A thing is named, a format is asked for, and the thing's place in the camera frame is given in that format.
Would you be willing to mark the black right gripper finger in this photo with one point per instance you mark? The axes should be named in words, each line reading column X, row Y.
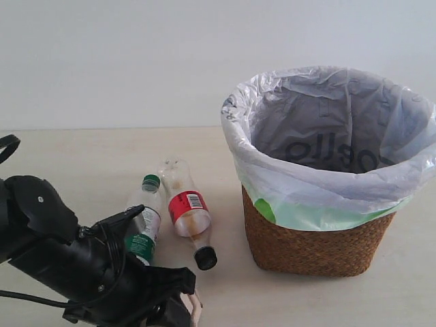
column 168, row 312

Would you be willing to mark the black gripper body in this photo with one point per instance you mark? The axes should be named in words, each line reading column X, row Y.
column 126, row 306

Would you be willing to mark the grey cardboard pulp piece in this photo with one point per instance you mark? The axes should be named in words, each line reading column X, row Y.
column 194, row 306

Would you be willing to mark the green label water bottle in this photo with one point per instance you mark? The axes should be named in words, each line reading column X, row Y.
column 141, row 235

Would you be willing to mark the red label clear bottle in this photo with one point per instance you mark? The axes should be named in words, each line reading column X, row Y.
column 188, row 211

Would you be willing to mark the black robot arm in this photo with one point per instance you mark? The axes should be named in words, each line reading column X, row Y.
column 103, row 284

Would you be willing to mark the woven brown waste basket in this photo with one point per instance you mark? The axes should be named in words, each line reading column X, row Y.
column 345, row 253

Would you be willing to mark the white plastic bin liner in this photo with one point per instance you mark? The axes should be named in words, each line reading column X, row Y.
column 329, row 148

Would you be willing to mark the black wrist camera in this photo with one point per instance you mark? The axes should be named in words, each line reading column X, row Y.
column 119, row 223

